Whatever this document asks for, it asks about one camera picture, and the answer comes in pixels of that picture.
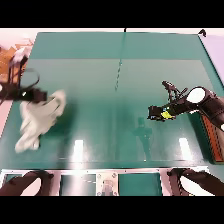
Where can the white garment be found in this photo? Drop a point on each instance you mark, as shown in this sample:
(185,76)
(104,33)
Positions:
(39,117)

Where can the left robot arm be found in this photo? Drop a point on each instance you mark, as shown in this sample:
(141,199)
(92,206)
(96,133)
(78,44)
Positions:
(33,95)

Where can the silver frame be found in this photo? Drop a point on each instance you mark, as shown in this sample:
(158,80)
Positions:
(106,181)

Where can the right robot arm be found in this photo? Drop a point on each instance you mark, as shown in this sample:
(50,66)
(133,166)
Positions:
(207,100)

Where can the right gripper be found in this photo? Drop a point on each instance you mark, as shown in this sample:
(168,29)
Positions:
(156,113)

